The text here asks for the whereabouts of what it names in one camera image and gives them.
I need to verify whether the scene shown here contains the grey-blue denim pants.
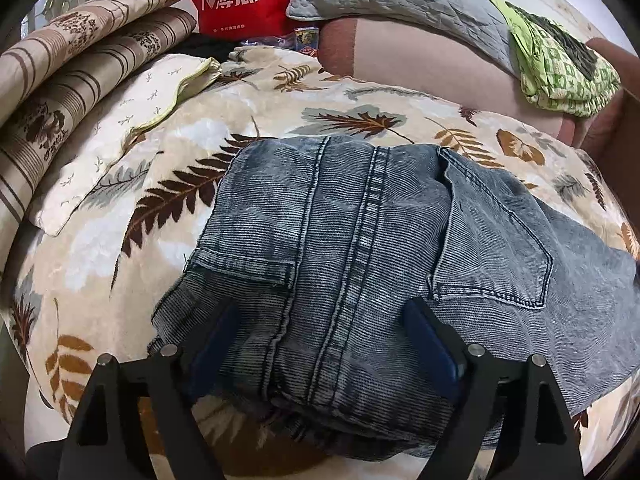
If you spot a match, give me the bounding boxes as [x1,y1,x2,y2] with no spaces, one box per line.
[151,136,639,460]

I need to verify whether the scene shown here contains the cream leaf-print fleece blanket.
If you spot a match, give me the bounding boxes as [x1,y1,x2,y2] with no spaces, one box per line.
[0,45,640,480]

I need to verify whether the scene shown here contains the white pillow with green trim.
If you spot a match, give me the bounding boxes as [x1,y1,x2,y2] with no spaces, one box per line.
[27,54,221,236]

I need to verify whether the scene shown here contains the green patterned folded cloth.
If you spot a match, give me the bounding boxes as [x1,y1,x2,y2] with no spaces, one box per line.
[489,0,622,117]

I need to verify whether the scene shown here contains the brown striped floral quilt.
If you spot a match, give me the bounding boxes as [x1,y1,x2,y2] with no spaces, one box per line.
[1,0,195,256]

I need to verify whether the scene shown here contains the pink and brown bedsheet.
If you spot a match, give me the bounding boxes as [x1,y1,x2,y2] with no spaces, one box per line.
[318,18,592,146]

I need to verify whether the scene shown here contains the small colourful packet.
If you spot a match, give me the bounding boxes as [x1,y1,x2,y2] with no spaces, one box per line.
[294,26,319,58]

